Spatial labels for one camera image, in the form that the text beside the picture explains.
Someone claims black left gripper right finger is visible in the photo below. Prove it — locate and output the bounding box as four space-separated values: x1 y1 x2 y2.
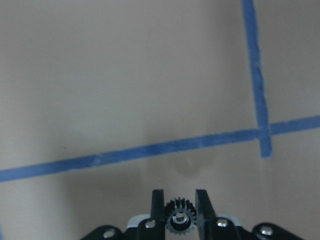
195 189 216 240

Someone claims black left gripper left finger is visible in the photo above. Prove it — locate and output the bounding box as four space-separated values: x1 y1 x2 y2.
150 189 165 240

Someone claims small black bearing gear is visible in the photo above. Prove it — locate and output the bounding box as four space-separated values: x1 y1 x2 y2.
164 197 197 236

